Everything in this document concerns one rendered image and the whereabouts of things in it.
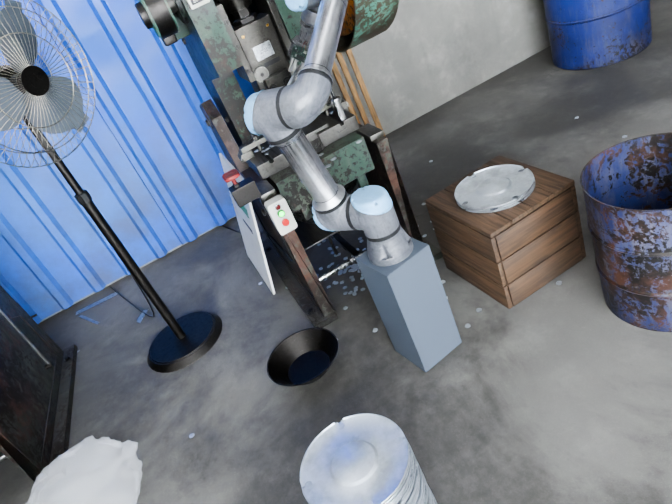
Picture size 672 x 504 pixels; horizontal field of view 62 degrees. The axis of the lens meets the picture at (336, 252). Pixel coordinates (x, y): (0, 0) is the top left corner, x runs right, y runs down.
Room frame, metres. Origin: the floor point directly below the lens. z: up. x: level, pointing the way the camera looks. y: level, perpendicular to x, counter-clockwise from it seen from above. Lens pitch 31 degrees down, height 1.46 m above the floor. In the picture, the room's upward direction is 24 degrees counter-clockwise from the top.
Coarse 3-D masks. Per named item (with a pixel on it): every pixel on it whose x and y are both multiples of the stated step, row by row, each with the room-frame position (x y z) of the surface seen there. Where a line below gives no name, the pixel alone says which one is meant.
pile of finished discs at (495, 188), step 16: (480, 176) 1.87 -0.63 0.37; (496, 176) 1.82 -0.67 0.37; (512, 176) 1.77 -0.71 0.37; (528, 176) 1.73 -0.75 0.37; (464, 192) 1.81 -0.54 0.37; (480, 192) 1.75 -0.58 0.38; (496, 192) 1.71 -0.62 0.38; (512, 192) 1.67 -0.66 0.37; (528, 192) 1.64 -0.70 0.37; (464, 208) 1.74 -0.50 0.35; (480, 208) 1.66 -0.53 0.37; (496, 208) 1.64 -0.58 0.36
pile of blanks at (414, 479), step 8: (408, 464) 0.88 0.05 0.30; (416, 464) 0.91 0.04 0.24; (408, 472) 0.86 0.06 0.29; (416, 472) 0.90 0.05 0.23; (408, 480) 0.85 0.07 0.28; (416, 480) 0.87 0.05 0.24; (424, 480) 0.92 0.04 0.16; (400, 488) 0.83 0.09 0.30; (408, 488) 0.84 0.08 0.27; (416, 488) 0.86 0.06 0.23; (424, 488) 0.89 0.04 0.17; (392, 496) 0.81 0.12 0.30; (400, 496) 0.82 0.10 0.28; (408, 496) 0.83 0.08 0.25; (416, 496) 0.85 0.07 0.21; (424, 496) 0.87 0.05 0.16; (432, 496) 0.92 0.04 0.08
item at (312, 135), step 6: (318, 120) 2.05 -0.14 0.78; (306, 126) 2.04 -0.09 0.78; (312, 126) 2.02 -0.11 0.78; (318, 126) 1.99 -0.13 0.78; (324, 126) 1.97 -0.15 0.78; (306, 132) 1.98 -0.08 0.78; (312, 132) 1.96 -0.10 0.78; (312, 138) 2.08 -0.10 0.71; (318, 138) 2.09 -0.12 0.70; (312, 144) 2.08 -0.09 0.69; (318, 144) 2.08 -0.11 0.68; (318, 150) 2.08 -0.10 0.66
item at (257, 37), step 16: (256, 16) 2.26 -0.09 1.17; (240, 32) 2.17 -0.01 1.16; (256, 32) 2.18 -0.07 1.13; (272, 32) 2.18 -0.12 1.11; (256, 48) 2.17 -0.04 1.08; (272, 48) 2.18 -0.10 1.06; (256, 64) 2.17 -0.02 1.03; (272, 64) 2.18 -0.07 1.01; (288, 64) 2.19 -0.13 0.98; (256, 80) 2.16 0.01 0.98; (272, 80) 2.14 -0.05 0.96; (288, 80) 2.14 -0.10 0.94
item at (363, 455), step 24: (336, 432) 1.06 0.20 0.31; (360, 432) 1.02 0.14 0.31; (384, 432) 0.99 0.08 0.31; (312, 456) 1.02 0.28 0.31; (336, 456) 0.98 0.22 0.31; (360, 456) 0.95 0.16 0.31; (384, 456) 0.92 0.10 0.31; (408, 456) 0.89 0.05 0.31; (312, 480) 0.95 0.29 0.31; (336, 480) 0.91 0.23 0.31; (360, 480) 0.88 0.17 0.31; (384, 480) 0.86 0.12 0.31
